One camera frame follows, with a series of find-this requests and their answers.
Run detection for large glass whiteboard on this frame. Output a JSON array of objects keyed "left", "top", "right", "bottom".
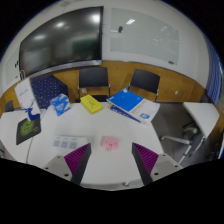
[{"left": 109, "top": 7, "right": 181, "bottom": 65}]

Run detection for white paper bag blue deer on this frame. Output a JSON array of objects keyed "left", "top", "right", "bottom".
[{"left": 13, "top": 77, "right": 42, "bottom": 122}]

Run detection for white power strip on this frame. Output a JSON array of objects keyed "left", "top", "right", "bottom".
[{"left": 51, "top": 134, "right": 89, "bottom": 151}]

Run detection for large black wall display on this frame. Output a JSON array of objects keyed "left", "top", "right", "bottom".
[{"left": 18, "top": 5, "right": 104, "bottom": 78}]

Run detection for white side table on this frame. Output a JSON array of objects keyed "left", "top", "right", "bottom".
[{"left": 161, "top": 101, "right": 215, "bottom": 164}]

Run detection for blue tissue box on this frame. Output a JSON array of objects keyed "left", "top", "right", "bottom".
[{"left": 49, "top": 93, "right": 72, "bottom": 117}]

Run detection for blue curtain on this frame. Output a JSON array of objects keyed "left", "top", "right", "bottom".
[{"left": 205, "top": 41, "right": 224, "bottom": 106}]

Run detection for small glass whiteboard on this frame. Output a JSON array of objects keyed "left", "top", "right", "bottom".
[{"left": 3, "top": 49, "right": 21, "bottom": 86}]

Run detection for dark grey chair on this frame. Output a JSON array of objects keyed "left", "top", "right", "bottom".
[{"left": 3, "top": 99, "right": 15, "bottom": 113}]

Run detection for navy dotted chair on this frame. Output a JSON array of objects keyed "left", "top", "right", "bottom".
[{"left": 29, "top": 74, "right": 70, "bottom": 110}]

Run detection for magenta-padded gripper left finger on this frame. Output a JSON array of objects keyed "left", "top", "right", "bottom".
[{"left": 41, "top": 143, "right": 92, "bottom": 186}]

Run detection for pink charger block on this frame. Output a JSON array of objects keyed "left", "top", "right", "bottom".
[{"left": 100, "top": 135, "right": 122, "bottom": 152}]

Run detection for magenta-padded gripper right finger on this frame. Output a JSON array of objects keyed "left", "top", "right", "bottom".
[{"left": 131, "top": 142, "right": 184, "bottom": 186}]

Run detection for yellow box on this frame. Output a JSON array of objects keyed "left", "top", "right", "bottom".
[{"left": 79, "top": 94, "right": 104, "bottom": 115}]

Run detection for black office chair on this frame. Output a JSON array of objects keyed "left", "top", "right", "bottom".
[
  {"left": 128, "top": 68, "right": 162, "bottom": 102},
  {"left": 77, "top": 66, "right": 112, "bottom": 103}
]

